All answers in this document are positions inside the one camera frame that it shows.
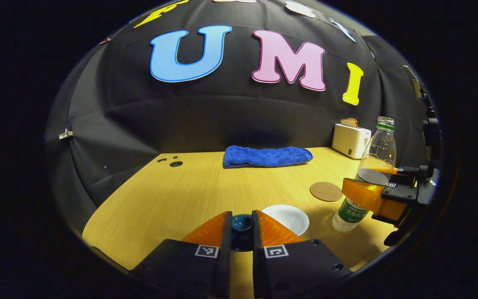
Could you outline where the round brown coaster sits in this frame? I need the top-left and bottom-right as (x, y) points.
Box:
(310, 181), (343, 202)

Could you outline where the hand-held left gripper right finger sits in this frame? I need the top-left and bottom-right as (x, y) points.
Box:
(251, 210), (354, 299)

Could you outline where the black backdrop cloth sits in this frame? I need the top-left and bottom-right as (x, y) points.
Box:
(44, 0), (443, 237)

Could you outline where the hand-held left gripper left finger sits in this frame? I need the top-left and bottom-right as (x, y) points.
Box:
(129, 211), (233, 299)

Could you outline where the black mounted device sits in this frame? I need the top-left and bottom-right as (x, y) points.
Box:
(423, 118), (441, 147)

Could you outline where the teal teacup lid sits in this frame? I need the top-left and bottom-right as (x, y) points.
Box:
(231, 213), (254, 252)

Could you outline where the long metal clip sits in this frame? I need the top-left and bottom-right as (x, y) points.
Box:
(403, 65), (422, 99)

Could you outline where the blue towel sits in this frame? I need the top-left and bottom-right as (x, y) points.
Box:
(223, 145), (313, 169)

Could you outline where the clear plastic water bottle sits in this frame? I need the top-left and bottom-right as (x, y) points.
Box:
(332, 116), (397, 232)

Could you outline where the white toaster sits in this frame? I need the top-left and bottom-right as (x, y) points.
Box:
(332, 123), (371, 159)

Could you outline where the teal teacup with white inside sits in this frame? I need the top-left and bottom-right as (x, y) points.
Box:
(261, 204), (310, 236)

